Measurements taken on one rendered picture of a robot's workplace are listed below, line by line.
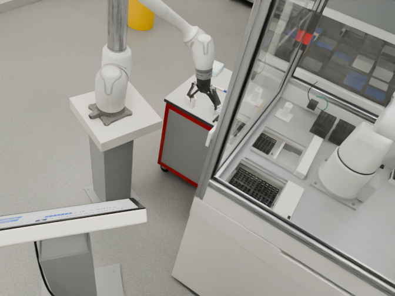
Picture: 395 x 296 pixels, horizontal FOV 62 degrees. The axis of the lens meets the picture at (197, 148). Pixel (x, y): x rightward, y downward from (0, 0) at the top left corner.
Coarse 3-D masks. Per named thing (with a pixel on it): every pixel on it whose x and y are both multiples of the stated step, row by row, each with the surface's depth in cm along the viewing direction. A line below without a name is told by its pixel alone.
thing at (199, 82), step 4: (196, 80) 169; (200, 80) 166; (204, 80) 166; (208, 80) 166; (196, 84) 172; (200, 84) 167; (204, 84) 167; (208, 84) 168; (208, 88) 170; (200, 92) 174; (204, 92) 173
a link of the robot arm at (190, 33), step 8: (144, 0) 137; (152, 0) 138; (160, 0) 142; (152, 8) 140; (160, 8) 142; (168, 8) 147; (160, 16) 147; (168, 16) 149; (176, 16) 154; (176, 24) 157; (184, 24) 161; (184, 32) 164; (192, 32) 164; (200, 32) 165; (184, 40) 167; (192, 40) 164
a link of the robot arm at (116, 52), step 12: (108, 0) 153; (120, 0) 152; (108, 12) 158; (120, 12) 156; (108, 24) 162; (120, 24) 161; (108, 36) 167; (120, 36) 166; (108, 48) 172; (120, 48) 171; (108, 60) 173; (120, 60) 174
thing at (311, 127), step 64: (320, 0) 74; (384, 0) 68; (256, 64) 92; (320, 64) 82; (384, 64) 75; (256, 128) 105; (320, 128) 93; (384, 128) 83; (256, 192) 122; (320, 192) 106; (384, 192) 94; (384, 256) 107
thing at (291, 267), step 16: (192, 208) 148; (208, 208) 142; (208, 224) 149; (224, 224) 142; (240, 224) 137; (240, 240) 142; (256, 240) 136; (256, 256) 143; (272, 256) 137; (288, 256) 133; (288, 272) 137; (304, 272) 131; (320, 288) 132; (336, 288) 127
